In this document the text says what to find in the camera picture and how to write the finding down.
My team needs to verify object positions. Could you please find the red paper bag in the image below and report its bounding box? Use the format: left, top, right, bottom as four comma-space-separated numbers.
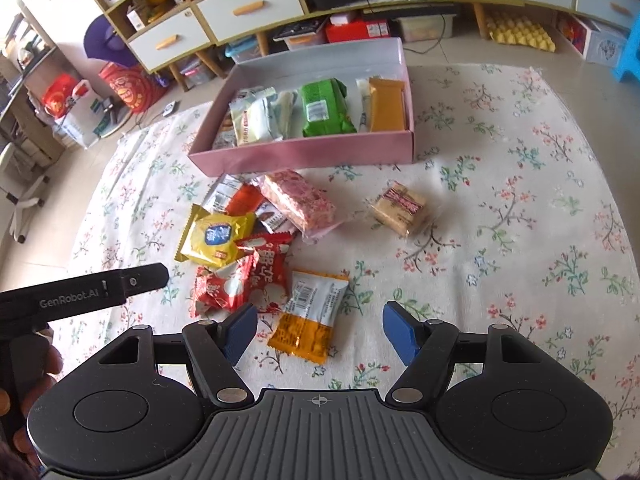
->
97, 62, 169, 112

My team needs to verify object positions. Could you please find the pink clear rice crisp packet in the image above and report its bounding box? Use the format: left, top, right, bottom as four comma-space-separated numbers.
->
259, 170, 347, 241

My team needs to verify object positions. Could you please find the long silver cookie packet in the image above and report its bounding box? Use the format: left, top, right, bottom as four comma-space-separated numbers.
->
212, 109, 239, 151

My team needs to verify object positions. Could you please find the red white snack packet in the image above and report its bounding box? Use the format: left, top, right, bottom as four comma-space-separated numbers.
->
192, 259, 256, 319
235, 232, 294, 314

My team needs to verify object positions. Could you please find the white roll cake packet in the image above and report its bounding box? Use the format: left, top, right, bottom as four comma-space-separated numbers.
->
272, 91, 306, 140
356, 77, 374, 132

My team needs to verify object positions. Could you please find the white office chair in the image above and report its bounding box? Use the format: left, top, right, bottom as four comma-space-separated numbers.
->
0, 142, 52, 244

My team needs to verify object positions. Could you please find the black flat tray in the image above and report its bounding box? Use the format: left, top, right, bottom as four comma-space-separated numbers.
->
271, 22, 329, 42

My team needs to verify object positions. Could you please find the orange-brown snack packet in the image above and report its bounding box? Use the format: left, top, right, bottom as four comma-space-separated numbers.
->
369, 77, 407, 132

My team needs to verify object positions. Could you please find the yellow egg tray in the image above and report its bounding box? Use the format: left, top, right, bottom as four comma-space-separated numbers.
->
484, 14, 559, 54

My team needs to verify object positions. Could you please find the blue plastic stool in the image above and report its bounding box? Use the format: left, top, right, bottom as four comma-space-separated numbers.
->
617, 35, 640, 84

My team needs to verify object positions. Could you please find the red plastic bag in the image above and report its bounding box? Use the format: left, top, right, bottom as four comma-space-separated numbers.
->
42, 74, 82, 119

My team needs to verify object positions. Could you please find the white orange-red snack packet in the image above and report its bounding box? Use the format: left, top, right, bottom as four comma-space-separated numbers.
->
205, 174, 266, 216

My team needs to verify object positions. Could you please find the person's left hand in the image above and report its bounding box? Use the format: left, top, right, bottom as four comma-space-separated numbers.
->
0, 329, 63, 461

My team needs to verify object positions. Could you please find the side shelf unit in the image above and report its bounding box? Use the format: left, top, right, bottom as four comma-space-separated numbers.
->
0, 0, 64, 162

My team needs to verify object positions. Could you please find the brown cracker clear packet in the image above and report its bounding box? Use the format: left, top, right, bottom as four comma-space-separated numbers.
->
367, 181, 437, 239

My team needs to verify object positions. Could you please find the orange white snack packet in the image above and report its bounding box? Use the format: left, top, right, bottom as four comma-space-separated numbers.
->
267, 270, 350, 365

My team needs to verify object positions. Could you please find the purple hat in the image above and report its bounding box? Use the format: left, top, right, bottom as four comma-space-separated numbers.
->
82, 14, 139, 69

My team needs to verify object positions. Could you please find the yellow snack packet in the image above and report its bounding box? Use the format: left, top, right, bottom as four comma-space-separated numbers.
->
174, 204, 257, 268

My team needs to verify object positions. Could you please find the floral tablecloth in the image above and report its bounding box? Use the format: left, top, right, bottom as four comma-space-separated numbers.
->
50, 62, 640, 461

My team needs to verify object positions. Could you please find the cream white snack packet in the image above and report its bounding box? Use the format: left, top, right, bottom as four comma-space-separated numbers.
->
230, 87, 284, 147

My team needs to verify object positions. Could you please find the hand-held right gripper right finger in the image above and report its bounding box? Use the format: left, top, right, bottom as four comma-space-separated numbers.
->
382, 301, 545, 403

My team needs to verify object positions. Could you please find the white storage bin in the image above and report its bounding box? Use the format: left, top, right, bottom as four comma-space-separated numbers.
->
394, 14, 454, 44

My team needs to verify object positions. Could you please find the wooden shelf cabinet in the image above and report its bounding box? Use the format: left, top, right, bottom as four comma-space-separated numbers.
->
85, 0, 640, 93

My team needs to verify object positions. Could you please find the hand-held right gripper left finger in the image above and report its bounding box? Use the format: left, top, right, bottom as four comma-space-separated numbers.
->
97, 304, 258, 406

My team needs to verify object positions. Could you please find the red box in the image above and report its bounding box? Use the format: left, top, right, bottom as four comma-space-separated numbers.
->
325, 20, 392, 44

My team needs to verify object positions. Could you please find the brown chocolate snack packet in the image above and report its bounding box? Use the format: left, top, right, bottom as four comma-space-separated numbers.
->
255, 204, 301, 234

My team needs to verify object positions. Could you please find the green snack packet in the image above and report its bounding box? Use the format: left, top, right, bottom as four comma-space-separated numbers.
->
300, 79, 358, 138

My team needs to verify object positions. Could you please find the white printed box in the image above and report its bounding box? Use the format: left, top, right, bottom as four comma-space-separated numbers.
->
581, 22, 629, 67

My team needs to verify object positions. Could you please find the clear storage box blue lid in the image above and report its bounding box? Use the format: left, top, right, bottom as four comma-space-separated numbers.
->
224, 35, 262, 64

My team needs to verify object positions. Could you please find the white shopping bag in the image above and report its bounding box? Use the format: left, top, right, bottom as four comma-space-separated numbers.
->
52, 77, 124, 149

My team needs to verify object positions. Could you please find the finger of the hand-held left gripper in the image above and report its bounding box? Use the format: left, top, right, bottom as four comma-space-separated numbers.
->
120, 262, 170, 295

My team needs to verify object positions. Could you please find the pink cardboard box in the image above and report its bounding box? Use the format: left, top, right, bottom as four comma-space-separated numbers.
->
187, 37, 416, 177

